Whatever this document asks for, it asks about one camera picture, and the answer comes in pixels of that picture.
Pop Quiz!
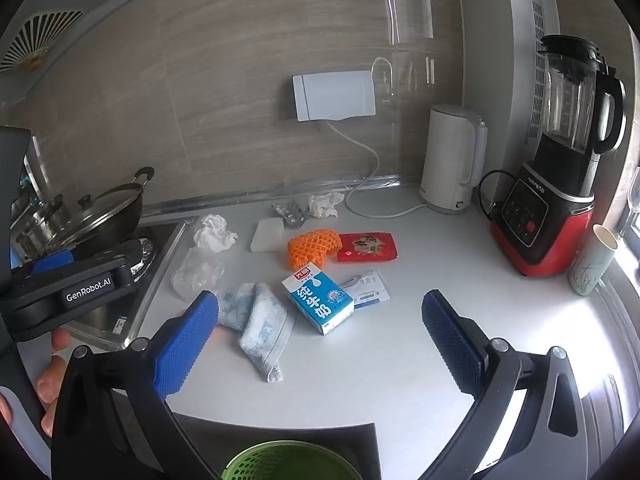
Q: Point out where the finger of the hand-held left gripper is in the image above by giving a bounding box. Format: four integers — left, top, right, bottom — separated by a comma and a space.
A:
27, 239, 151, 282

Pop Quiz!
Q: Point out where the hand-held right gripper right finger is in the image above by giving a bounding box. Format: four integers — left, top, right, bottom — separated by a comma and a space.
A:
421, 289, 596, 480

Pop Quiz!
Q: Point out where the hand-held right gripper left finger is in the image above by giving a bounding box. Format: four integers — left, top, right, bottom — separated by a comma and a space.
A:
50, 290, 222, 480

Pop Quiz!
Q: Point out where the large white tissue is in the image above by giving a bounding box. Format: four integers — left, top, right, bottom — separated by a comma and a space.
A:
192, 214, 240, 251

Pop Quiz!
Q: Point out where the white foam block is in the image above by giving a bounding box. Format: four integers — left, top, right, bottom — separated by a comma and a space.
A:
250, 217, 287, 253

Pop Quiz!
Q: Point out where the green plastic basket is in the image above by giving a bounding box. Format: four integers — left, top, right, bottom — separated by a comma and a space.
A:
222, 440, 363, 480

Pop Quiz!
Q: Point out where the person's left hand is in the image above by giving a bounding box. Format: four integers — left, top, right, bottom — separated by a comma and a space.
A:
36, 329, 72, 438

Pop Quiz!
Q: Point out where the steel pot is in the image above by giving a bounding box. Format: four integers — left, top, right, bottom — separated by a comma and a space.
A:
15, 195, 68, 261

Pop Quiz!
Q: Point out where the steel gas stove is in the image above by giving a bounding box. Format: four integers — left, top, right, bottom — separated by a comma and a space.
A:
65, 220, 188, 351

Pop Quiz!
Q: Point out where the foil burner liner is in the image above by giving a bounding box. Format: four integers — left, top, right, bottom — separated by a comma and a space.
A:
127, 237, 156, 281

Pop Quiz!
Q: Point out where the blue white cloth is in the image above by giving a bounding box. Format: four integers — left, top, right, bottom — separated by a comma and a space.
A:
215, 282, 296, 383

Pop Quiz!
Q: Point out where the clear plastic bag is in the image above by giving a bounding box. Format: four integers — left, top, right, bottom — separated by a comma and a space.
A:
170, 247, 226, 301

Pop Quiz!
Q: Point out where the black wok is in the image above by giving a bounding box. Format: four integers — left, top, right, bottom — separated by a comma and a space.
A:
50, 166, 156, 256

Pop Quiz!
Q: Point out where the white blue flat packet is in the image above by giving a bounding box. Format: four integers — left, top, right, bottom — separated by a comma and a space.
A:
342, 270, 391, 311

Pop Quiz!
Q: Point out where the red snack packet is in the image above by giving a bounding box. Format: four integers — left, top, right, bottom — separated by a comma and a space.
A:
336, 231, 399, 264

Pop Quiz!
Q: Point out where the blue white milk carton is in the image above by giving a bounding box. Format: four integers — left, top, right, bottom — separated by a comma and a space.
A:
281, 265, 356, 336

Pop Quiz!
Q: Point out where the orange foam fruit net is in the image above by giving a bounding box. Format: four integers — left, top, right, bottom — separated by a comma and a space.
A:
286, 228, 343, 268

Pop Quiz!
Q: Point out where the pale green ceramic cup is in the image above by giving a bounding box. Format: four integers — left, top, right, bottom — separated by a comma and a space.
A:
567, 224, 619, 297

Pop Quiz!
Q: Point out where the crumpled silver foil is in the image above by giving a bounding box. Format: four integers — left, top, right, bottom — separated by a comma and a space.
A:
271, 200, 308, 228

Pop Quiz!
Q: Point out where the white electric kettle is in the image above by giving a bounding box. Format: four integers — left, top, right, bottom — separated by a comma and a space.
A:
419, 104, 488, 216

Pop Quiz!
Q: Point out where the small crumpled white tissue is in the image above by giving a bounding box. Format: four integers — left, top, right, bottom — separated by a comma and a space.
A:
307, 191, 346, 219

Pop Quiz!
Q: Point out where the red black blender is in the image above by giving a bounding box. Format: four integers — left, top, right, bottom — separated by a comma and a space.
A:
489, 34, 628, 278

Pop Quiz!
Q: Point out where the white range hood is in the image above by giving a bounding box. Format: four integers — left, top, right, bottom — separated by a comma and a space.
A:
0, 0, 171, 106

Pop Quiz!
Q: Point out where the white vented cabinet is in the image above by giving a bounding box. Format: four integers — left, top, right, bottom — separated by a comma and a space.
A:
500, 0, 561, 161

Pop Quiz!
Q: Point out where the black power cable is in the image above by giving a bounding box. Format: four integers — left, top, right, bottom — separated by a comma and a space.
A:
477, 169, 518, 223

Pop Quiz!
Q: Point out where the white power cable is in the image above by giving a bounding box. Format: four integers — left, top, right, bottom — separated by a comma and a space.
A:
317, 119, 428, 218

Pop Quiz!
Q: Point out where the white wall socket cover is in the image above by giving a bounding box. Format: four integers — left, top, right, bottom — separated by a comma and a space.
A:
292, 71, 377, 122

